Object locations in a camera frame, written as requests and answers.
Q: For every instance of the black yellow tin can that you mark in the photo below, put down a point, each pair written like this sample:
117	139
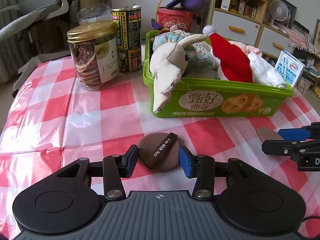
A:
128	37

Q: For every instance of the green plastic cookie box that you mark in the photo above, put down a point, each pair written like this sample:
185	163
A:
197	97

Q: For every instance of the framed picture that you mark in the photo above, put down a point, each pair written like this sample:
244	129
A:
316	39

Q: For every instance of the glass jar gold lid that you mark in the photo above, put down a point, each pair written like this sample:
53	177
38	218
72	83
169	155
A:
94	52

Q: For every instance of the blue white milk carton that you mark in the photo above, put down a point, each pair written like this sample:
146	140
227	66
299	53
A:
289	67

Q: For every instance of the red white checkered tablecloth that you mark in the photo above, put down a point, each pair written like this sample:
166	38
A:
54	121

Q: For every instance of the cream bunny doll blue dress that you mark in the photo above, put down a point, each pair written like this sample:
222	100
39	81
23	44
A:
173	53

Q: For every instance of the red santa hat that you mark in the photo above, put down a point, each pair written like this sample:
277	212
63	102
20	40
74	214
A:
234	63

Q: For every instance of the small white desk fan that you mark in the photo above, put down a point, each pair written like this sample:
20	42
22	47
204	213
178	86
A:
278	11

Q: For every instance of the white cloth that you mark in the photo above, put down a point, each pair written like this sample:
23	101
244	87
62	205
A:
264	73

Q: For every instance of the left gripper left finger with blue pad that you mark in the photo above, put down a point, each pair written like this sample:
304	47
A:
116	167

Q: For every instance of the red snack bucket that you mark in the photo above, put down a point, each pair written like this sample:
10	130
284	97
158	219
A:
166	18

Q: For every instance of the brown makeup puff with strap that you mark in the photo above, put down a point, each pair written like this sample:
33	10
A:
159	152

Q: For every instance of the pink plush toy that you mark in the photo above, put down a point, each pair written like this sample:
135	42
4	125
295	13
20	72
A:
246	49

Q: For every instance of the grey white office chair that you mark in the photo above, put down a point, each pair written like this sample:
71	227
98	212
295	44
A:
32	32

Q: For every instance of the white plastic shopping bag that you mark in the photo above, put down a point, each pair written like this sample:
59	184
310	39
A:
94	13

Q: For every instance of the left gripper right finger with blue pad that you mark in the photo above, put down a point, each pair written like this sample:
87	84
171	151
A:
201	167

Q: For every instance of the wooden cabinet white drawers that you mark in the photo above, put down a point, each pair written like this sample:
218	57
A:
239	20

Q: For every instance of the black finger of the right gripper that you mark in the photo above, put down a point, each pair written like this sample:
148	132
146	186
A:
291	148

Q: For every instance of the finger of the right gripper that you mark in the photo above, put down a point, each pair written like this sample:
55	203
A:
304	133

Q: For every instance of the low white drawer cabinet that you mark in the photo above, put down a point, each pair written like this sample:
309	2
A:
273	41

